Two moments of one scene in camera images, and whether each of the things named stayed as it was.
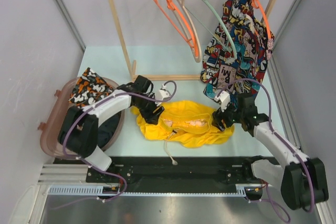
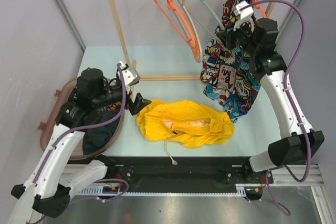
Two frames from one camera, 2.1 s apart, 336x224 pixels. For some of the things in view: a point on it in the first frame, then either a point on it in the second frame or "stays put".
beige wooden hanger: [185, 20] stays put
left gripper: [149, 116] → [139, 103]
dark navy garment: [106, 130] stays put
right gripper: [218, 115] → [229, 35]
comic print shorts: [238, 49] stays put
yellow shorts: [189, 123] stays put
